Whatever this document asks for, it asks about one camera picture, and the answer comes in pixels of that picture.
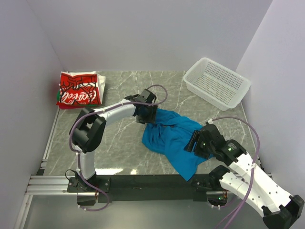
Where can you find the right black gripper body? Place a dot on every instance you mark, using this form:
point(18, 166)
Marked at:
point(201, 148)

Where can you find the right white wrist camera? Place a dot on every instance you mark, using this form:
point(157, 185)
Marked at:
point(210, 121)

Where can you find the blue t shirt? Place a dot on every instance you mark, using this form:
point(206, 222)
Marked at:
point(168, 136)

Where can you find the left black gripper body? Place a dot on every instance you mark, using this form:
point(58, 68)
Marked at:
point(149, 115)

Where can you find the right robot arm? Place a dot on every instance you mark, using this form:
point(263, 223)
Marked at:
point(243, 177)

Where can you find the white plastic basket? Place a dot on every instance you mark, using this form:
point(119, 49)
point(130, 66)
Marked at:
point(216, 84)

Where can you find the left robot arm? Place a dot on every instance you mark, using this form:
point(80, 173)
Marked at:
point(87, 131)

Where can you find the black base bar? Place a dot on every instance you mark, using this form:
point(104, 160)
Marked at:
point(143, 188)

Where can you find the folded red Coca-Cola shirt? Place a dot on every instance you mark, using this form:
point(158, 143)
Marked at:
point(80, 89)

